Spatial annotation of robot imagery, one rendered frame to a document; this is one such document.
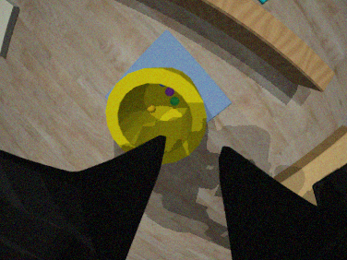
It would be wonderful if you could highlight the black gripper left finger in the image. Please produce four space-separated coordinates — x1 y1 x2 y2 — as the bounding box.
0 135 167 260

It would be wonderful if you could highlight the yellow cup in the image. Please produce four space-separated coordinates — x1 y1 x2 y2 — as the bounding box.
106 68 207 164

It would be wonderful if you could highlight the purple marble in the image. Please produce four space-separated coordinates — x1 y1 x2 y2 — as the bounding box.
165 88 174 97

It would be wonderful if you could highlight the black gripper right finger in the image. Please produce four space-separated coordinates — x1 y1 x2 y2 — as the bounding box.
219 146 347 260

